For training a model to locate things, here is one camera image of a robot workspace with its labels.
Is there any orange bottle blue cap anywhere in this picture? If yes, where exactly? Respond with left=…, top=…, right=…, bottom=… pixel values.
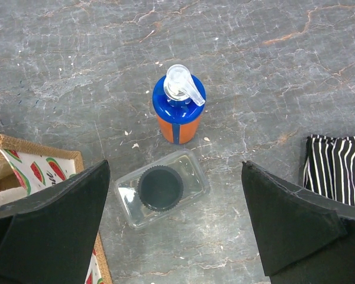
left=152, top=64, right=206, bottom=144

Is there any clear bottle grey cap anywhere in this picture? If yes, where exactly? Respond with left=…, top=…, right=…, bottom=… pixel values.
left=114, top=149, right=210, bottom=230

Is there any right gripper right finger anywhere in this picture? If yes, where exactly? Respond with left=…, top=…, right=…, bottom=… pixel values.
left=241, top=161, right=355, bottom=283

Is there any striped folded cloth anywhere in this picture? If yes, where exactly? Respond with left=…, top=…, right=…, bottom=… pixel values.
left=303, top=134, right=355, bottom=207

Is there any brown canvas tote bag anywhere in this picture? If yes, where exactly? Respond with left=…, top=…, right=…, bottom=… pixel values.
left=0, top=134, right=111, bottom=283

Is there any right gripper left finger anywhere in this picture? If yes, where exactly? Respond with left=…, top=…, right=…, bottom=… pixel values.
left=0, top=160, right=110, bottom=283

